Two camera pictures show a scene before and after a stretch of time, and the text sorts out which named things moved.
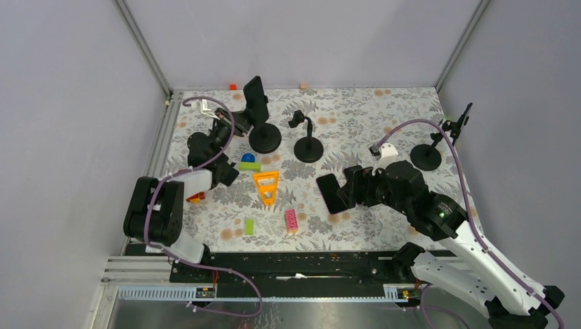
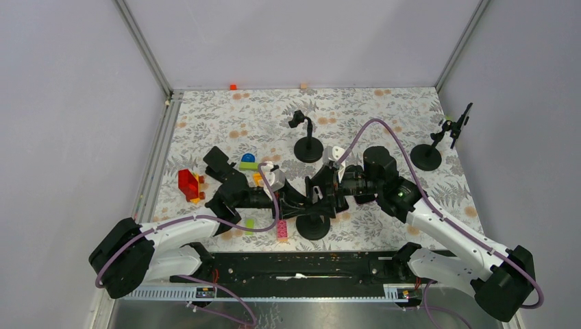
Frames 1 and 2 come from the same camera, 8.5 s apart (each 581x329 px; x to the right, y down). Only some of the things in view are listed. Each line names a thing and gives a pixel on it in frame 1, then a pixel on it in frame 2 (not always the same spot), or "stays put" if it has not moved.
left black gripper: [242, 123] → [290, 201]
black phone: [255, 100] → [320, 192]
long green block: [250, 166] stays put
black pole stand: [308, 149] stays put
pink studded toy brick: [291, 221] → [282, 229]
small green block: [249, 227] stays put
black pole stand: [427, 157] stays put
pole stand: [264, 138] → [312, 227]
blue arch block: [248, 157] stays put
